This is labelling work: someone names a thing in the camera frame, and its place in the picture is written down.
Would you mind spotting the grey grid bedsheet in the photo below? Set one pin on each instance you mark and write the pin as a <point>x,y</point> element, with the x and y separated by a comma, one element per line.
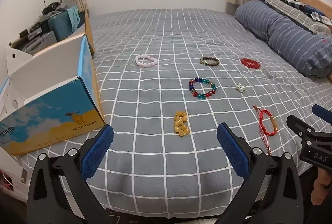
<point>155,32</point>

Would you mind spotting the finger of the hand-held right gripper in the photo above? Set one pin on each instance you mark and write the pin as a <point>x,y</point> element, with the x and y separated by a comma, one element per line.
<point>300,127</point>
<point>321,112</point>

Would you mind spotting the person's right hand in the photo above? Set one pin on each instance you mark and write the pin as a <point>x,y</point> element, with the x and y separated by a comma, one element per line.
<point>323,183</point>

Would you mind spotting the blue striped bolster pillow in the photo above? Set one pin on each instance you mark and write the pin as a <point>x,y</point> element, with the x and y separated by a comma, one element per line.
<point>285,29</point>

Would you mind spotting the blue yellow printed cardboard box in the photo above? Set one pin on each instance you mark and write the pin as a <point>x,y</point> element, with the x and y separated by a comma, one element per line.
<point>51,115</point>

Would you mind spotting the teal cloth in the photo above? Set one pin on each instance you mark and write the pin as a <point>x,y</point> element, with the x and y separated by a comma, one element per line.
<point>73,16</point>

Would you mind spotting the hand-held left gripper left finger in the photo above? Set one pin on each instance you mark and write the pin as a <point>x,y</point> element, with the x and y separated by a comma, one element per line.
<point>96,154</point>

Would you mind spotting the wooden bed footboard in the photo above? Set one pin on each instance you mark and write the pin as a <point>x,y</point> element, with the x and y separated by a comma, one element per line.
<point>89,29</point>

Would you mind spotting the grey plaid pillow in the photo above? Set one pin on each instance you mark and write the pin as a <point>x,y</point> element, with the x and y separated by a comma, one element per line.
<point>282,5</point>

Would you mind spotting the teal suitcase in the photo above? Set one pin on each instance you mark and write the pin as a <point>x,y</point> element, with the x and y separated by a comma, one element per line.
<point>58,25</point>

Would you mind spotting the white pearl cluster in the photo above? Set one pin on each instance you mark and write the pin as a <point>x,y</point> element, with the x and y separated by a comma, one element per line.
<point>240,88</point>

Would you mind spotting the dark clutter pile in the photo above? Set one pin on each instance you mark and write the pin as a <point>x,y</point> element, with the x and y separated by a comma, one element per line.
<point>51,7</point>

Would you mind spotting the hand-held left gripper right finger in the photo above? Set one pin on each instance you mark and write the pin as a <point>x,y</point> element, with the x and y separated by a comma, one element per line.
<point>233,151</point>

